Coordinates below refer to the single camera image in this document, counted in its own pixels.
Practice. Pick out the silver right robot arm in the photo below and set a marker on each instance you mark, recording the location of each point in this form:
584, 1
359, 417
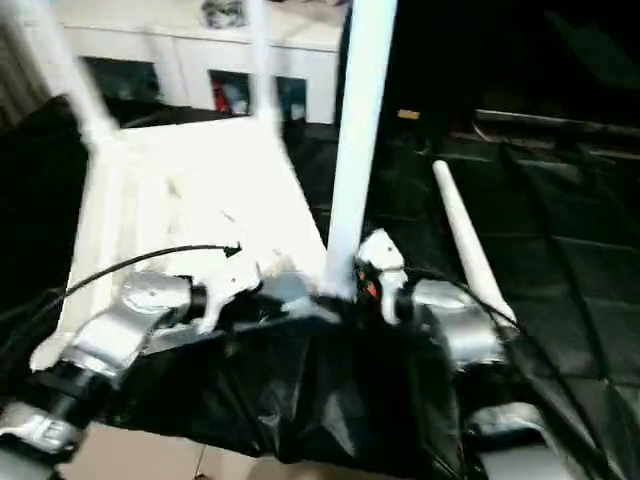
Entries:
460, 320

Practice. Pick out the black flat board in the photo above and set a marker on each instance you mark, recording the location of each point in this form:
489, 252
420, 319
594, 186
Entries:
560, 120

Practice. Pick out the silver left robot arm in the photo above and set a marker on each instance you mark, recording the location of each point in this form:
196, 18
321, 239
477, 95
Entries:
120, 320

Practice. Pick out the white plastic table leg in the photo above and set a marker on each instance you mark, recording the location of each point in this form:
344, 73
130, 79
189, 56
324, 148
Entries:
467, 225
80, 75
360, 125
265, 75

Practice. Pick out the white plastic table top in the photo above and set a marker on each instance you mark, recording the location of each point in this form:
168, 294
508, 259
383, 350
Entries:
200, 175

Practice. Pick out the dark glittery ornament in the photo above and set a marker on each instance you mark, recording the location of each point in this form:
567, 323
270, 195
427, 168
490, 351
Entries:
222, 12

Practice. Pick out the small tan label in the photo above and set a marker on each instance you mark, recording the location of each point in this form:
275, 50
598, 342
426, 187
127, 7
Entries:
409, 114

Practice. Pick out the grey curtain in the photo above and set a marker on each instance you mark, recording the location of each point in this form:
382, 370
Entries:
20, 70

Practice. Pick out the white sideboard cabinet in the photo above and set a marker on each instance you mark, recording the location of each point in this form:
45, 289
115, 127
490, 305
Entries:
190, 45

